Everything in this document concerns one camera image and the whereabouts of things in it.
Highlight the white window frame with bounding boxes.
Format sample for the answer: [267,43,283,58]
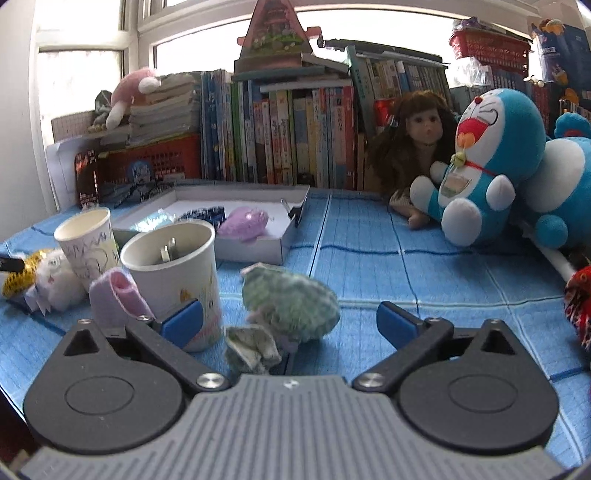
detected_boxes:
[34,0,462,153]

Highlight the dark printed packet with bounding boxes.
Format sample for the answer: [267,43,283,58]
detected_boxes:
[74,150,101,209]

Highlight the blue checked tablecloth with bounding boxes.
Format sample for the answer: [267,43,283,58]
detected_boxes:
[0,187,591,467]

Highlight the grey grid board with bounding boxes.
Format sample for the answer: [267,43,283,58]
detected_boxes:
[51,113,100,141]

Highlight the purple plush toy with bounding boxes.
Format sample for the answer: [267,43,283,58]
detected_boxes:
[217,206,270,243]

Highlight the blue printed box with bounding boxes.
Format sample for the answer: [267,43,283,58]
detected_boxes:
[531,19,591,100]

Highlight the stack of flat books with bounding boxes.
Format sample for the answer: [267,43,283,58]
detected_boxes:
[128,74,204,146]

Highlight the large paper cup with drawing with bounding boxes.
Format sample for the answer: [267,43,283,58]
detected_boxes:
[120,219,223,354]

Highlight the white paper sheets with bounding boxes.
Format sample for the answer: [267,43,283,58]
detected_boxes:
[45,137,100,213]

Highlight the white plastic bag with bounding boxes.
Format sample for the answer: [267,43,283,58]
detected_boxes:
[450,55,495,88]

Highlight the white plush toy yellow hat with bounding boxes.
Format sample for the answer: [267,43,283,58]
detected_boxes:
[2,248,88,317]

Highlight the brown-haired doll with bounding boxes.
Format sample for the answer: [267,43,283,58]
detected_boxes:
[367,90,458,230]

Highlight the red plastic basket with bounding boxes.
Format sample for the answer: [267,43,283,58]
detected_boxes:
[449,28,532,77]

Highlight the row of upright books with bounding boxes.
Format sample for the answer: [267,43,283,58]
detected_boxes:
[199,39,555,190]

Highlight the white cardboard box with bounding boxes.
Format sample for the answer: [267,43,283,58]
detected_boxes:
[111,185,311,266]

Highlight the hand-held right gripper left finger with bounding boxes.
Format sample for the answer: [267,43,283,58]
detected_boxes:
[48,299,232,393]

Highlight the red basket with blue sticker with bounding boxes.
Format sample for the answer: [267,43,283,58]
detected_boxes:
[95,134,202,204]

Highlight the blue white plush toy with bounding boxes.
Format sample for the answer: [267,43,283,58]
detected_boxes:
[510,113,591,252]

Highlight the green checked pouch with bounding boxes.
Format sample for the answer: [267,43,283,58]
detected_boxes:
[224,263,341,376]

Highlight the pink white plush toy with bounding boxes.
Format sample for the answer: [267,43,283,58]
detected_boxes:
[105,68,162,130]

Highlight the black binder clip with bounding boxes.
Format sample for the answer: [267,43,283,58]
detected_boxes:
[281,199,303,227]

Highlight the pink roof toy house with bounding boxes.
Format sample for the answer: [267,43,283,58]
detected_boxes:
[233,0,324,72]

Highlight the blue cat plush with bell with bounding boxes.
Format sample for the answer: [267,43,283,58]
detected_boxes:
[409,88,548,247]

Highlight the grey plush toy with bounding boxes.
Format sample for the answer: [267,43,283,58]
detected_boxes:
[88,90,114,134]

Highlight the small paper cup with doodles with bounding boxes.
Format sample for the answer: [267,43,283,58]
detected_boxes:
[54,207,122,292]

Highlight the blue floral pouch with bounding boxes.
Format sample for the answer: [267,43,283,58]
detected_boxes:
[178,205,227,228]

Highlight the red patterned pouch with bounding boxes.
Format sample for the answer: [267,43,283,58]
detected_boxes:
[563,265,591,354]

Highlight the pink knitted cloth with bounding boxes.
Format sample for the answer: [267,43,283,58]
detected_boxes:
[89,269,155,330]

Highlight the teal packet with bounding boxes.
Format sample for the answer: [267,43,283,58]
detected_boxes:
[130,209,178,232]

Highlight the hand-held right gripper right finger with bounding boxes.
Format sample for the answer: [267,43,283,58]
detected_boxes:
[352,301,534,393]

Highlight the white rod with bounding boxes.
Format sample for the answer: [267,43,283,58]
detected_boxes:
[522,222,575,282]

